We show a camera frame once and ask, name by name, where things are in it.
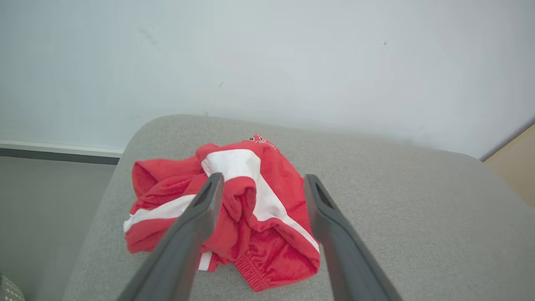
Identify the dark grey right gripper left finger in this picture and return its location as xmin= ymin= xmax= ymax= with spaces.
xmin=117 ymin=172 xmax=226 ymax=301

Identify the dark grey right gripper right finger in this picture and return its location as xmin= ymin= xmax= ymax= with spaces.
xmin=304 ymin=173 xmax=404 ymax=301

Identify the red and white garment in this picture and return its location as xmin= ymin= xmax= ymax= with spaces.
xmin=123 ymin=134 xmax=321 ymax=293

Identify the grey fabric sofa seat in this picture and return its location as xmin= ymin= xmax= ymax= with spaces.
xmin=63 ymin=114 xmax=535 ymax=301

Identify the beige woven plastic laundry basket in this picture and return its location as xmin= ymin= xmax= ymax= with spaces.
xmin=0 ymin=274 xmax=26 ymax=301

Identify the beige wooden panel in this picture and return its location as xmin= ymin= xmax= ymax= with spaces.
xmin=483 ymin=122 xmax=535 ymax=209

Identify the white grey wall baseboard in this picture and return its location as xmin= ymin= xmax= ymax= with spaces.
xmin=0 ymin=140 xmax=124 ymax=165

